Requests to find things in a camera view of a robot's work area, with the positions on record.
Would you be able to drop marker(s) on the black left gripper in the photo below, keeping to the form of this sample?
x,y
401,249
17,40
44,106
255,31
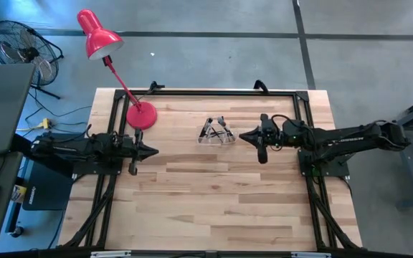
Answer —
x,y
135,150

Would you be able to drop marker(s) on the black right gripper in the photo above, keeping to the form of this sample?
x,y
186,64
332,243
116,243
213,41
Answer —
x,y
264,138

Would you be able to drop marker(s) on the large fluffy powder brush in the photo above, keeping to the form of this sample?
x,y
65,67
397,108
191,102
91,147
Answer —
x,y
221,120

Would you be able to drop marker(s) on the black spoolie mascara wand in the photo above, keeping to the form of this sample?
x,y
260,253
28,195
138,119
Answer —
x,y
215,134

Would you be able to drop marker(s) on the thick short black makeup brush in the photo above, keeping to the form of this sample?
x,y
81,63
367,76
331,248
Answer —
x,y
205,127

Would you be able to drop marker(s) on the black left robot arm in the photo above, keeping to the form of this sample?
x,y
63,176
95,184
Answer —
x,y
70,148

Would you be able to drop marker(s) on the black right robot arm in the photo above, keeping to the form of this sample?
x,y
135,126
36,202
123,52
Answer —
x,y
353,139

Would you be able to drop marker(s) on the clear acrylic organizer box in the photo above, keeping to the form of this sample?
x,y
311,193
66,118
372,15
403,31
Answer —
x,y
212,142

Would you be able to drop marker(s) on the black table clamp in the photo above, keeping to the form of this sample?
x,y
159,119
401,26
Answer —
x,y
261,86
156,86

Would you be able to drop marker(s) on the black Husky case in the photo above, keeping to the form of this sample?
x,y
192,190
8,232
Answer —
x,y
48,186

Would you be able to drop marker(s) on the red desk lamp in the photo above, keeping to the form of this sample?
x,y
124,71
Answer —
x,y
100,39

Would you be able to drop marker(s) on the black desk support beam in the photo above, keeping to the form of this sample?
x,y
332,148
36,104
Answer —
x,y
20,143

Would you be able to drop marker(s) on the small yellow labelled box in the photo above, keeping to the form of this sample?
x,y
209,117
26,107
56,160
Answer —
x,y
19,193

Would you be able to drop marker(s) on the black caster wheel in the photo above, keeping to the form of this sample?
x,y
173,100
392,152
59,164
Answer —
x,y
17,231

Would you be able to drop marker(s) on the black floor fan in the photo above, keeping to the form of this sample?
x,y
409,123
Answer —
x,y
23,53

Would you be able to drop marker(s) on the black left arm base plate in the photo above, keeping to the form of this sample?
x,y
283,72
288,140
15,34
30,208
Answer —
x,y
115,171

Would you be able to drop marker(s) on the black aluminium table frame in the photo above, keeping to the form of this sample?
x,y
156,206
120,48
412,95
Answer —
x,y
210,92

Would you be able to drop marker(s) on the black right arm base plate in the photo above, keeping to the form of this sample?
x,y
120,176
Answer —
x,y
339,172

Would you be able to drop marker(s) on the silver table bracket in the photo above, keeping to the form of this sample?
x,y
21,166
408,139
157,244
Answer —
x,y
109,254
310,255

